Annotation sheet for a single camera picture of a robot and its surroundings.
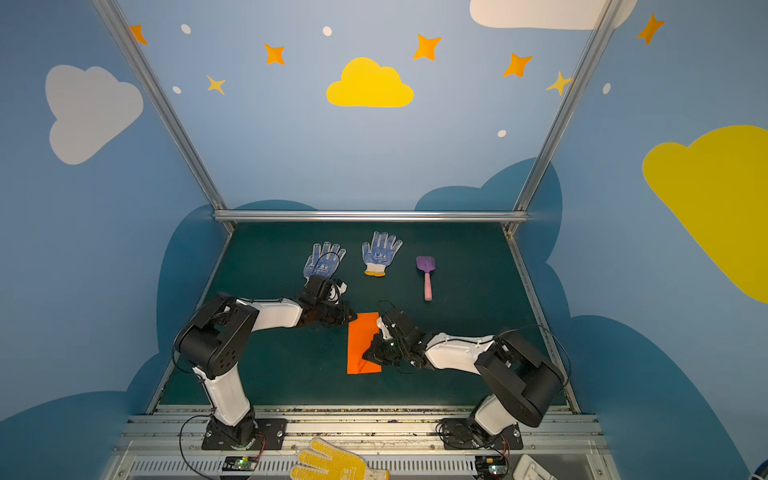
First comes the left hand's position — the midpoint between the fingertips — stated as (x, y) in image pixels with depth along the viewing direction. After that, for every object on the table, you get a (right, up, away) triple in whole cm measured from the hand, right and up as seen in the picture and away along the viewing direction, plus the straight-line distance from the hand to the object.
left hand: (358, 317), depth 95 cm
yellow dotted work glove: (-4, -30, -24) cm, 39 cm away
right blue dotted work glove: (+7, +21, +20) cm, 30 cm away
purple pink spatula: (+24, +17, +13) cm, 32 cm away
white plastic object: (+42, -31, -25) cm, 58 cm away
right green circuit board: (+35, -31, -23) cm, 52 cm away
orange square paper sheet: (0, -6, +1) cm, 6 cm away
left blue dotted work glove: (-15, +17, +17) cm, 28 cm away
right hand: (+2, -8, -11) cm, 14 cm away
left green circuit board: (-27, -31, -23) cm, 47 cm away
